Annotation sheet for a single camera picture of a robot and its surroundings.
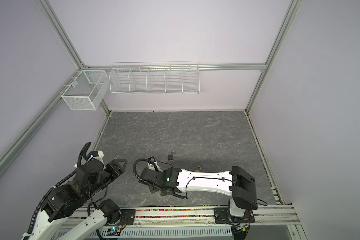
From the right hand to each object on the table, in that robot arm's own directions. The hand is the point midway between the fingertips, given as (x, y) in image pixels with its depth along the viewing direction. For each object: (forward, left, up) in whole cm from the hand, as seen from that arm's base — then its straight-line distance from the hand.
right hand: (153, 181), depth 73 cm
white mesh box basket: (+54, +49, +15) cm, 74 cm away
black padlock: (+19, -6, -12) cm, 23 cm away
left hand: (+3, +11, +11) cm, 16 cm away
